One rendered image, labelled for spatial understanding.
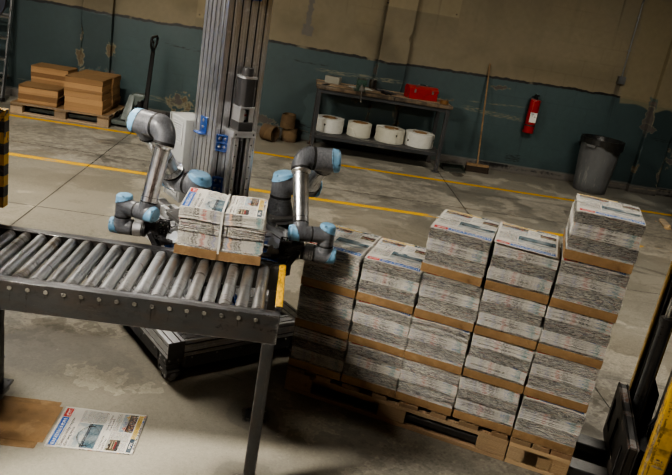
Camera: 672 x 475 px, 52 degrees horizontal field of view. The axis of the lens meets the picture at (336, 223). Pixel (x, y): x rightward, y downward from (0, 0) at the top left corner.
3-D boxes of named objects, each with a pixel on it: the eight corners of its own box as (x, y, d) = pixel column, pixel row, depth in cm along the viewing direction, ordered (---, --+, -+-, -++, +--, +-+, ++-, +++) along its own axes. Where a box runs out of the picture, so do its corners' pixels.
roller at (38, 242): (48, 244, 301) (48, 233, 300) (2, 287, 257) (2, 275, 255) (36, 243, 301) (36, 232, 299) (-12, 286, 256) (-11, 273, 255)
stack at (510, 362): (308, 357, 396) (331, 222, 371) (510, 421, 367) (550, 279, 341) (282, 388, 361) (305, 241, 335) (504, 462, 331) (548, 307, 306)
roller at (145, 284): (167, 260, 306) (168, 250, 304) (143, 306, 261) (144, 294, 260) (156, 259, 305) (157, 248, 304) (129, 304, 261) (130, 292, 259)
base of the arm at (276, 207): (259, 207, 378) (261, 190, 375) (282, 206, 387) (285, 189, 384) (273, 217, 367) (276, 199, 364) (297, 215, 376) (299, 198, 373)
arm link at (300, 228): (292, 139, 328) (291, 236, 312) (314, 142, 331) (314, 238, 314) (287, 149, 339) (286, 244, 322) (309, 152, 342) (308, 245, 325)
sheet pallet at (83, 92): (125, 116, 936) (128, 75, 918) (108, 128, 857) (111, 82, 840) (34, 103, 925) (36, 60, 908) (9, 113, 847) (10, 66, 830)
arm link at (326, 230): (315, 225, 316) (311, 247, 319) (338, 227, 318) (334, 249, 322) (311, 220, 323) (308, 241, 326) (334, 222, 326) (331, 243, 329)
